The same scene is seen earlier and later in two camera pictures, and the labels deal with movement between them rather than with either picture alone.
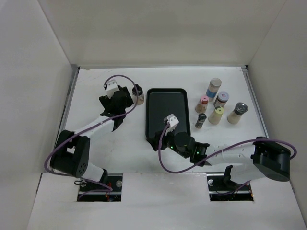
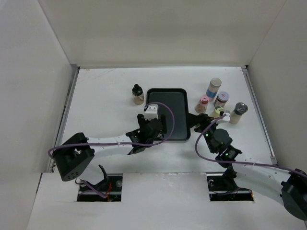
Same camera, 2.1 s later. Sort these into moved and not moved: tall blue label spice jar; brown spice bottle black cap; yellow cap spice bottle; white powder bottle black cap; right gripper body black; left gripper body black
Moved: right gripper body black; left gripper body black
Not moved: brown spice bottle black cap; yellow cap spice bottle; white powder bottle black cap; tall blue label spice jar
